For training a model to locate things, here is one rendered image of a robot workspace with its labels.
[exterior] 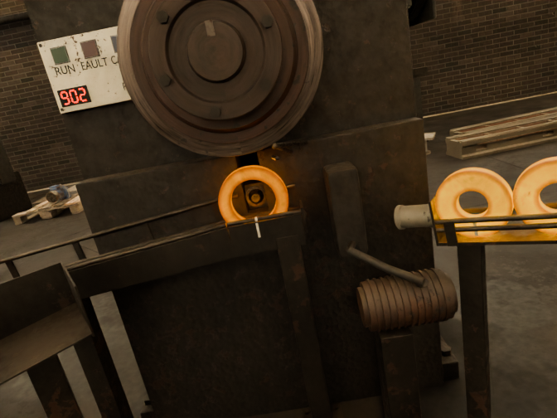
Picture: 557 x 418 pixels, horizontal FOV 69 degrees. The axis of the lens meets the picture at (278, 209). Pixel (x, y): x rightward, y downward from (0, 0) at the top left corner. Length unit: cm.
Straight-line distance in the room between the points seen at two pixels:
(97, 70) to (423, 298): 100
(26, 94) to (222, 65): 740
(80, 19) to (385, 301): 103
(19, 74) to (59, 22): 697
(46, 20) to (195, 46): 49
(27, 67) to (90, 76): 695
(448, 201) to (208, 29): 63
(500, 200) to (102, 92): 100
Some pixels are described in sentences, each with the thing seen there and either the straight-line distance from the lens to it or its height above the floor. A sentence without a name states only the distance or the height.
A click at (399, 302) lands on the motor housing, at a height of 50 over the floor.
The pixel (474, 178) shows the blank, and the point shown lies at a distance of 95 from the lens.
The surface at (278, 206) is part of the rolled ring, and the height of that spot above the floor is 73.
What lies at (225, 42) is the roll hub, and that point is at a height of 113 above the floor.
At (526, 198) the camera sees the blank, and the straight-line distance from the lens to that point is 95.
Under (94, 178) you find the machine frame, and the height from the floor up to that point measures 87.
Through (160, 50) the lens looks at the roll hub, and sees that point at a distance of 93.
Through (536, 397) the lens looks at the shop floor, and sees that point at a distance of 155.
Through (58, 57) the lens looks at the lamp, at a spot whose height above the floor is 119.
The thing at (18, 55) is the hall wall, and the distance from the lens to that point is 822.
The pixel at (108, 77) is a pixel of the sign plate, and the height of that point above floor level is 112.
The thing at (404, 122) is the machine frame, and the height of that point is 87.
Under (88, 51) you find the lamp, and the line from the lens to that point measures 121.
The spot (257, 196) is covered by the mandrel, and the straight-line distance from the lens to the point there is 114.
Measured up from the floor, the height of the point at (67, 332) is 61.
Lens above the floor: 103
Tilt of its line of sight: 17 degrees down
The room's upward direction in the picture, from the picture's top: 11 degrees counter-clockwise
